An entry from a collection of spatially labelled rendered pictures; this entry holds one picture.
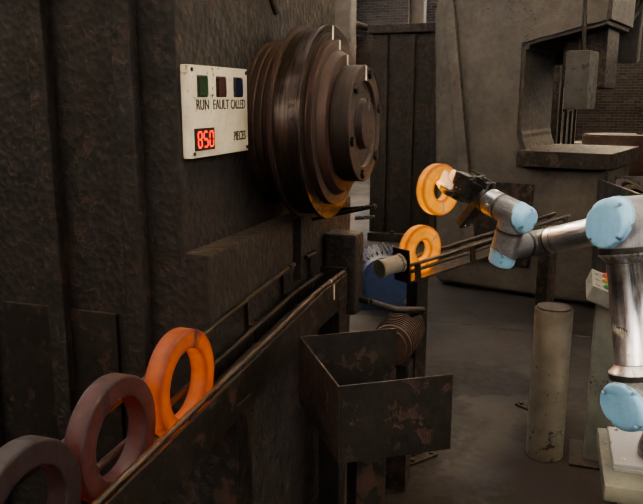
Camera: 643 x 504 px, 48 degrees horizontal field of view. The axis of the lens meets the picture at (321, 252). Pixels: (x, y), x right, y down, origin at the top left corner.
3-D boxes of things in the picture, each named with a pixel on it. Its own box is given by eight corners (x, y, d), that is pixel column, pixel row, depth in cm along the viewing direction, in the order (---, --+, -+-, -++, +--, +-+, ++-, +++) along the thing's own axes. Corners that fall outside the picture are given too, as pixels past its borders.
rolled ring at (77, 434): (150, 355, 111) (132, 352, 112) (74, 413, 94) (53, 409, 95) (161, 460, 116) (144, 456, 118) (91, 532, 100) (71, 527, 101)
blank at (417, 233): (412, 282, 232) (419, 284, 230) (390, 248, 224) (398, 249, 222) (440, 249, 237) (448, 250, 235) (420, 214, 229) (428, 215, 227)
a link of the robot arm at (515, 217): (516, 238, 193) (524, 209, 189) (486, 222, 201) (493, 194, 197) (535, 235, 197) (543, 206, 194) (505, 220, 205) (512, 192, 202)
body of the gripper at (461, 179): (471, 168, 213) (501, 183, 204) (464, 196, 216) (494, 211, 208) (453, 170, 209) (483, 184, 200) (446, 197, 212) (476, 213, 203)
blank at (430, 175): (413, 168, 215) (421, 169, 212) (450, 159, 223) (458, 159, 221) (418, 219, 219) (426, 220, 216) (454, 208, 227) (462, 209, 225)
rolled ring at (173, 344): (149, 379, 110) (130, 376, 111) (176, 463, 120) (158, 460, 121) (202, 307, 125) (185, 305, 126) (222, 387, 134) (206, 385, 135)
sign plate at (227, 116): (183, 158, 142) (179, 64, 138) (240, 150, 166) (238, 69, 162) (193, 159, 141) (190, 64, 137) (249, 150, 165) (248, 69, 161)
